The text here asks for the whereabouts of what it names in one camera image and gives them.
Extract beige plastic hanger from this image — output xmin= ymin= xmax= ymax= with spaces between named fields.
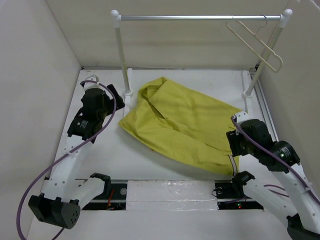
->
xmin=225 ymin=18 xmax=284 ymax=73

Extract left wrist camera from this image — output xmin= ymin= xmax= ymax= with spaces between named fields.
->
xmin=80 ymin=74 xmax=100 ymax=91

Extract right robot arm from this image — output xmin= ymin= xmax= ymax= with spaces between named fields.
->
xmin=226 ymin=113 xmax=320 ymax=240

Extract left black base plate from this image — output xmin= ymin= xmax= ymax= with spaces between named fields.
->
xmin=83 ymin=180 xmax=128 ymax=211

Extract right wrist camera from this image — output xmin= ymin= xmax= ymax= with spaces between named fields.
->
xmin=232 ymin=111 xmax=250 ymax=126

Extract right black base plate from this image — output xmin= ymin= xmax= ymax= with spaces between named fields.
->
xmin=211 ymin=181 xmax=264 ymax=210

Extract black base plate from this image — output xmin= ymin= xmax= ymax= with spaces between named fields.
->
xmin=211 ymin=181 xmax=264 ymax=210
xmin=83 ymin=180 xmax=128 ymax=211

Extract yellow trousers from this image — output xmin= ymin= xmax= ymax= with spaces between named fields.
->
xmin=118 ymin=77 xmax=241 ymax=176

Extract white clothes rack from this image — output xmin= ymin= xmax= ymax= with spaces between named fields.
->
xmin=110 ymin=8 xmax=293 ymax=118

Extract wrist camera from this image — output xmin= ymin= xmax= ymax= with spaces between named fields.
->
xmin=80 ymin=74 xmax=100 ymax=91
xmin=232 ymin=111 xmax=250 ymax=126

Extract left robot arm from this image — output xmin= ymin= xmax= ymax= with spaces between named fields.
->
xmin=28 ymin=80 xmax=125 ymax=229

